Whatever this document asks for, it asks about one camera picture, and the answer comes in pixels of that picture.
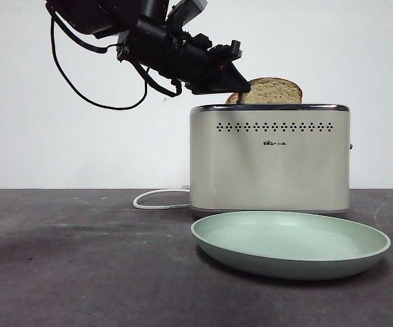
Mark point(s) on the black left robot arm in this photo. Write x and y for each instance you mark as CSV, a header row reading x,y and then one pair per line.
x,y
87,13

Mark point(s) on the toasted bread slice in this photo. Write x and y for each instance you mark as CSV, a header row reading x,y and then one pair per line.
x,y
274,92
232,99

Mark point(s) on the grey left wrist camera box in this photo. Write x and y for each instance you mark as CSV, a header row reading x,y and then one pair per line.
x,y
189,8

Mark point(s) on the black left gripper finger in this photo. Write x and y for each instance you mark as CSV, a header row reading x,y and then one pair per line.
x,y
221,81

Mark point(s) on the pale green plate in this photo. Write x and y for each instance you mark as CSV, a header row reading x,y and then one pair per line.
x,y
284,245

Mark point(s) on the cream toaster with chrome top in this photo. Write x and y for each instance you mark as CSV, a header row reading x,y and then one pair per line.
x,y
267,170

